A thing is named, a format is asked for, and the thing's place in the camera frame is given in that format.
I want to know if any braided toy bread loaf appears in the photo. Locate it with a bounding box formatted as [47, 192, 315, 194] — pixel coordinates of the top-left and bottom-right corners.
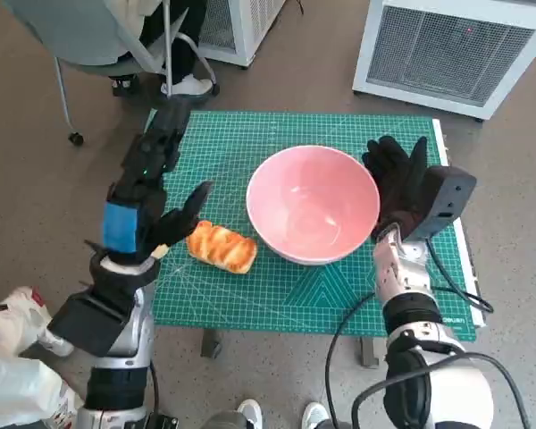
[186, 220, 258, 274]

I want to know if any person in white trousers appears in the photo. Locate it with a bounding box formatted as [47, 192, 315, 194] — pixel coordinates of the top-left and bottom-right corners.
[0, 285, 84, 429]

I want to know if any small white mesh cabinet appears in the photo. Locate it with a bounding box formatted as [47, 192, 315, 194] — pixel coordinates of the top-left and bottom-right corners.
[196, 0, 289, 68]

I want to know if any pink bowl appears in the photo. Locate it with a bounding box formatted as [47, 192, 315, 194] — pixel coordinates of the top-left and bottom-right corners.
[245, 145, 381, 267]

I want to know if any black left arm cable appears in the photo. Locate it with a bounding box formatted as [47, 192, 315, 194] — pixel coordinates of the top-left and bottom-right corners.
[147, 359, 161, 415]

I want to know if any looped black cable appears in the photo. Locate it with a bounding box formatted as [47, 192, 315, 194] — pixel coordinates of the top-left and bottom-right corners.
[351, 352, 531, 429]

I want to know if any small black box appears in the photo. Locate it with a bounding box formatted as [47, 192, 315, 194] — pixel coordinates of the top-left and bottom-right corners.
[142, 413, 180, 429]

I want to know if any white shoe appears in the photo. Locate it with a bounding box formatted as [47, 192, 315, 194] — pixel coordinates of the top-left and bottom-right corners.
[302, 401, 330, 429]
[237, 399, 264, 429]

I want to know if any grey round robot part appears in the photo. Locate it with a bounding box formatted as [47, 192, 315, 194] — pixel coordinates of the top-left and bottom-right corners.
[203, 409, 247, 429]

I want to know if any large white mesh cabinet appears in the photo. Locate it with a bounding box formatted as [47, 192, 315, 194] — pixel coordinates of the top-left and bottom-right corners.
[352, 0, 536, 121]

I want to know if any grey office chair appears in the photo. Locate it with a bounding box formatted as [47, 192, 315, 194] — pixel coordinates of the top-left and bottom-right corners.
[2, 0, 220, 147]

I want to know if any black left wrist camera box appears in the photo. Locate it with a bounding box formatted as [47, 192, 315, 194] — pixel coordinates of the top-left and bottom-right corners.
[46, 290, 126, 358]

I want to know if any seated person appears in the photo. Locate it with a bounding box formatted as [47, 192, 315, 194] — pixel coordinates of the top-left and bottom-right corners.
[106, 0, 215, 97]

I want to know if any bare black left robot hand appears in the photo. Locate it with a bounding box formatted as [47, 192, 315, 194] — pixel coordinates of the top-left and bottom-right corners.
[100, 98, 215, 260]

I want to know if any long black cable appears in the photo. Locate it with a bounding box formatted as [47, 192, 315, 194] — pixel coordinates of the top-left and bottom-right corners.
[323, 239, 495, 429]

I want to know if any green cutting mat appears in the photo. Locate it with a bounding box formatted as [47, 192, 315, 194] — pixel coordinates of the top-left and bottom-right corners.
[145, 110, 477, 343]

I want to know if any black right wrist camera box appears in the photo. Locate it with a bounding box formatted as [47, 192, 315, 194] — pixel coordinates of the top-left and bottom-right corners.
[406, 164, 478, 242]

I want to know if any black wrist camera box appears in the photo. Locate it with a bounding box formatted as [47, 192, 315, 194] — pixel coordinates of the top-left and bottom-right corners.
[406, 164, 478, 242]
[46, 290, 126, 358]

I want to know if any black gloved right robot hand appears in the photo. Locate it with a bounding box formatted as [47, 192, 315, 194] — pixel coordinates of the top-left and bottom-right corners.
[361, 135, 430, 237]

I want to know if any grey table leg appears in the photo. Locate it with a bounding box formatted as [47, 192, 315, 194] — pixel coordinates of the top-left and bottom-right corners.
[360, 335, 381, 368]
[200, 329, 222, 358]

